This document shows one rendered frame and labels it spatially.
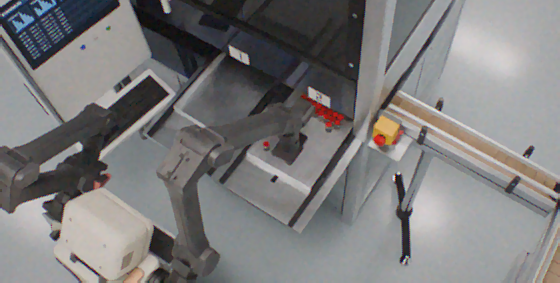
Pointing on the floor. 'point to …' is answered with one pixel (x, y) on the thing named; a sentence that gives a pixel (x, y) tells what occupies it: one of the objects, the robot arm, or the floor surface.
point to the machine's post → (370, 76)
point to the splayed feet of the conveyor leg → (403, 221)
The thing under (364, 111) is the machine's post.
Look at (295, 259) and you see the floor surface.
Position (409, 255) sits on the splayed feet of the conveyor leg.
